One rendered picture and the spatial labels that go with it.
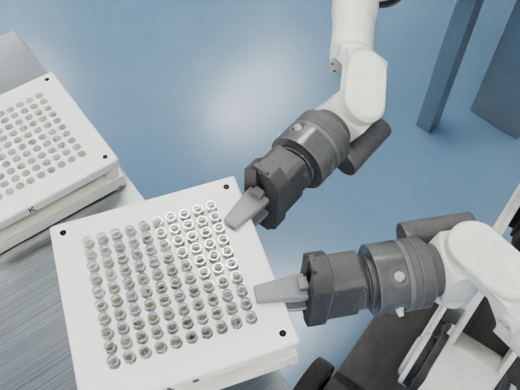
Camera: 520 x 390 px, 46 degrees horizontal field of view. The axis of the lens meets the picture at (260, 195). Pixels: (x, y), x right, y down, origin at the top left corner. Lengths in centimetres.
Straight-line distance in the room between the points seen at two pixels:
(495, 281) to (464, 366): 44
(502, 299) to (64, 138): 70
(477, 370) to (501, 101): 137
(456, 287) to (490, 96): 164
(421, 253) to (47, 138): 63
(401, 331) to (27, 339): 104
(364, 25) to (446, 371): 61
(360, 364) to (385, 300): 94
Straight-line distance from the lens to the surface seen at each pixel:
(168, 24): 269
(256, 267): 73
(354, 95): 85
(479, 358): 115
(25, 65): 130
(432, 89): 219
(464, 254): 73
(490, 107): 238
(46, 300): 98
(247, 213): 76
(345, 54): 89
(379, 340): 168
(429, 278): 73
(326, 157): 81
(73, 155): 102
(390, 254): 72
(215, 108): 232
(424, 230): 78
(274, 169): 75
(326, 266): 68
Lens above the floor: 172
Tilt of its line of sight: 56 degrees down
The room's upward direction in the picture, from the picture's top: straight up
